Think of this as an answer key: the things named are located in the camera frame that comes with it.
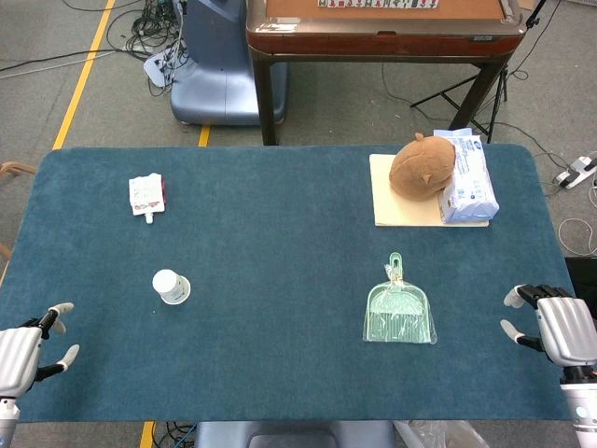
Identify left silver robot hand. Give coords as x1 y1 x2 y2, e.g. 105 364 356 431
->
0 301 80 399

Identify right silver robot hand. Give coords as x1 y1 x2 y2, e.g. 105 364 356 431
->
500 283 597 370

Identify white paper cup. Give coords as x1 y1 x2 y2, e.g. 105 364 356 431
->
151 269 192 306

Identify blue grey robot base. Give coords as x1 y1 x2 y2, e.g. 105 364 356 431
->
170 0 288 126

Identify black box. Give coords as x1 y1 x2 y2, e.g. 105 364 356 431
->
563 256 597 300

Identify clear plastic bag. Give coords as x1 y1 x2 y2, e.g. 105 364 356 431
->
394 419 491 448

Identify white blue tissue pack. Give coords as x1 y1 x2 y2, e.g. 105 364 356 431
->
432 129 500 225

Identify green dustpan in plastic bag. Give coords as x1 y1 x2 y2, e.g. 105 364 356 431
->
362 252 438 346

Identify white spout pouch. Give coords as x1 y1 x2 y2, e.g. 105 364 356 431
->
128 172 168 225

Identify brown plush toy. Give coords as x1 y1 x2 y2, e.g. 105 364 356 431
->
388 133 457 203

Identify beige flat board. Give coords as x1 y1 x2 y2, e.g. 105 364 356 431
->
368 153 490 229

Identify black tripod stand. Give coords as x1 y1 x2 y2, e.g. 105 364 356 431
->
410 0 549 144

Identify blue grey robot torso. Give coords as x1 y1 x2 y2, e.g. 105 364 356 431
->
193 421 396 448

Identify teal table mat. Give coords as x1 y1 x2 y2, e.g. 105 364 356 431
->
0 144 577 424

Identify white power strip with plugs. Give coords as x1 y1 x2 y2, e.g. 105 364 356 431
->
143 49 181 90

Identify brown mahjong table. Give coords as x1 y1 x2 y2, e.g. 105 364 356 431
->
245 0 527 146

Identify mahjong tile row face up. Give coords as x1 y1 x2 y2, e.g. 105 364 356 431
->
317 0 439 10

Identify curved wooden chair frame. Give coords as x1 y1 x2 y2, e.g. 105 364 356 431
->
0 161 37 260

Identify tangled floor cables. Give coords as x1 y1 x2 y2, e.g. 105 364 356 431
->
106 0 187 97

